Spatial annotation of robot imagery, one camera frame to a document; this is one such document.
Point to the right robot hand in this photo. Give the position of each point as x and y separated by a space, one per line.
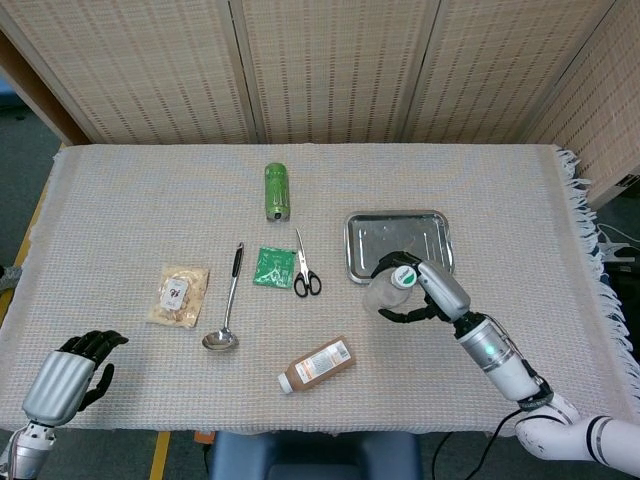
445 290

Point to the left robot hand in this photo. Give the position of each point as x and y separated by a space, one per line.
60 385

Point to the transparent plastic water bottle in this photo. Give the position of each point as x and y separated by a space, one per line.
402 277

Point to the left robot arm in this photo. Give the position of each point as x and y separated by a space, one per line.
22 447

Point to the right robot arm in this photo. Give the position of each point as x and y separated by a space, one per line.
505 365

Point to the stainless steel tray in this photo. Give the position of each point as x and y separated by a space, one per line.
395 232

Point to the brown juice bottle white cap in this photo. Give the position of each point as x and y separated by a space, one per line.
320 365

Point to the clear bag of snacks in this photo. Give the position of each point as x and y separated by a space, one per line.
177 297

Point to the steel ladle black grip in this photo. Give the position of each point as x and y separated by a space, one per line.
220 341

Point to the green sachet packet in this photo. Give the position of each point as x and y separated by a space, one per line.
273 267

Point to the green drink can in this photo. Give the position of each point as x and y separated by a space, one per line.
277 192

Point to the beige woven tablecloth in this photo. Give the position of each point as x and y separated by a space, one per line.
125 200

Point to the woven bamboo folding screen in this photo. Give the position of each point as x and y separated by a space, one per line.
325 75

